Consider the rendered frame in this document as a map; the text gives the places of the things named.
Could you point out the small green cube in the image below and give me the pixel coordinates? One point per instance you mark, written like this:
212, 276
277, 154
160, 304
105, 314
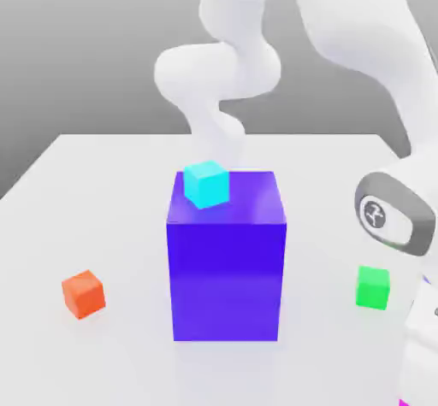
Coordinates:
372, 288

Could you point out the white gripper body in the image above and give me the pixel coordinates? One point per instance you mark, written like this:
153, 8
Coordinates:
422, 344

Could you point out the large blue box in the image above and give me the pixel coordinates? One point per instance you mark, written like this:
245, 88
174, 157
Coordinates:
226, 276

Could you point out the small cyan cube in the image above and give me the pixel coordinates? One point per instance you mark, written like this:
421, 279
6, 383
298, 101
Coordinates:
205, 185

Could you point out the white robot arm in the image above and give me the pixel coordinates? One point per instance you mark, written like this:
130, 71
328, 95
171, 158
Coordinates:
356, 19

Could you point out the small orange cube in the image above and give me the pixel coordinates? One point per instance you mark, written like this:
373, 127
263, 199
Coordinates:
84, 295

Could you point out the small magenta cube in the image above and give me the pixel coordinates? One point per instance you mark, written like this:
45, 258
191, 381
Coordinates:
403, 403

